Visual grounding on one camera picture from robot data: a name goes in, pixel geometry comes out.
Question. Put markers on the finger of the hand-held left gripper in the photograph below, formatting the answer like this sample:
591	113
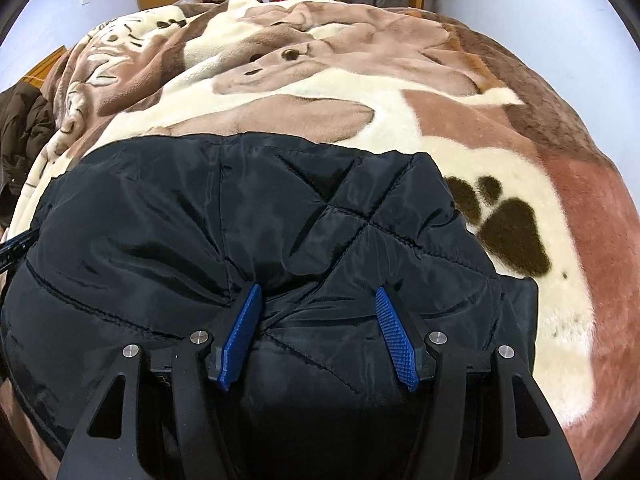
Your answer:
17	251

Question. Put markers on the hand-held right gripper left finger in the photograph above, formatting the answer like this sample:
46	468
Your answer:
242	335

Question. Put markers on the brown coat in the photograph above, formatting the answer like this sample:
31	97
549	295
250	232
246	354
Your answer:
25	130

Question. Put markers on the wooden bed frame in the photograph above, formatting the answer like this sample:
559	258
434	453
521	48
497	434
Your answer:
47	65

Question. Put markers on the black puffer jacket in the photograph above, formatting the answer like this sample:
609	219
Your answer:
150	220

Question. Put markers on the brown and cream printed blanket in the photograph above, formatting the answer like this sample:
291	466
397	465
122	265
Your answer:
350	110

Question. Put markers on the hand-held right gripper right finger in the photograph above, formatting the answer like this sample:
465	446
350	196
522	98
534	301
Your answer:
395	335

